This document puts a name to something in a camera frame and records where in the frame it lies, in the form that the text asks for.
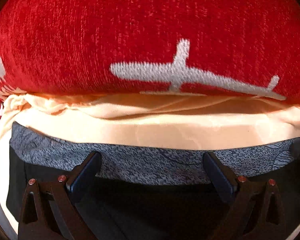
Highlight cream cloth sheet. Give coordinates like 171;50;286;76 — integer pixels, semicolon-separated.
0;94;300;232

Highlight red sofa cover white characters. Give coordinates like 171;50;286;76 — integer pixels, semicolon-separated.
0;0;300;105

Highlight black pants with blue stripe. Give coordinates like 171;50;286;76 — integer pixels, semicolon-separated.
6;123;300;239

